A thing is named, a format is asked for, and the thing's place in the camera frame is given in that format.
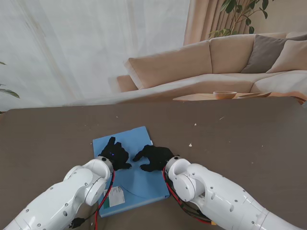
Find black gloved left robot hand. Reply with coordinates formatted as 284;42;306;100
98;136;132;171

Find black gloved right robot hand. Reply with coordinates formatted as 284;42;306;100
132;144;176;173

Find blue plastic file folder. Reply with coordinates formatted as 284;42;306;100
92;126;171;218

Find wooden coffee table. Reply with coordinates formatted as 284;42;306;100
172;92;273;101

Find wooden bowl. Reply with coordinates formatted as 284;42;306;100
213;91;237;100

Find beige sofa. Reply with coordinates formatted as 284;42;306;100
117;31;307;101

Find white sheer curtain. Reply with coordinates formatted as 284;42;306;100
0;0;191;113

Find flat wooden plate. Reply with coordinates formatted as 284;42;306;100
239;92;272;98

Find dark green plant leaves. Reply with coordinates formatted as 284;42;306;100
0;61;20;99

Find beige pleated curtain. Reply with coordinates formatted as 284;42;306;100
183;0;252;46

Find grey cushion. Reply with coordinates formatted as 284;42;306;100
241;34;307;74

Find beige cushion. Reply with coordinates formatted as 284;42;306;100
266;39;307;74

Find tall green leafy plant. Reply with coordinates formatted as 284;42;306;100
208;0;269;40

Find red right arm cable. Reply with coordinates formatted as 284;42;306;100
162;167;218;226

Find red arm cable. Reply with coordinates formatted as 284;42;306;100
94;170;116;230
162;167;218;226

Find red left arm cable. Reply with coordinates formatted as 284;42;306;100
94;170;116;230

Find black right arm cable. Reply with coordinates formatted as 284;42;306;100
166;184;212;222

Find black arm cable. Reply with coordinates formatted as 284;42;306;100
166;184;212;222
68;182;113;230

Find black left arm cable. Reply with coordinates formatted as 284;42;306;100
68;182;113;230

